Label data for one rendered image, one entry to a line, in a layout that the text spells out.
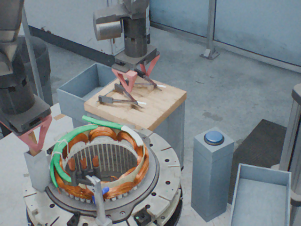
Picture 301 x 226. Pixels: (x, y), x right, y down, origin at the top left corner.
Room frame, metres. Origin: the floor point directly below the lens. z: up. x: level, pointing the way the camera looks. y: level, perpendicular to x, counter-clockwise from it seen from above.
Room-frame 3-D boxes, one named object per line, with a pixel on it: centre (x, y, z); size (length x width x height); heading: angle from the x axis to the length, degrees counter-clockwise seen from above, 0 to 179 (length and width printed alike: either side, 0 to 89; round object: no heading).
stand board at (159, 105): (0.94, 0.04, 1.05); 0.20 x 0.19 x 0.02; 55
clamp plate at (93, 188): (0.50, 0.10, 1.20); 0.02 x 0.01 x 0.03; 44
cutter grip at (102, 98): (0.90, 0.11, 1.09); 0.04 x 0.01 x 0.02; 70
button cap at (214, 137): (0.80, -0.15, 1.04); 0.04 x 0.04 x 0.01
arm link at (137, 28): (0.97, 0.04, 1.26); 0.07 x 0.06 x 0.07; 105
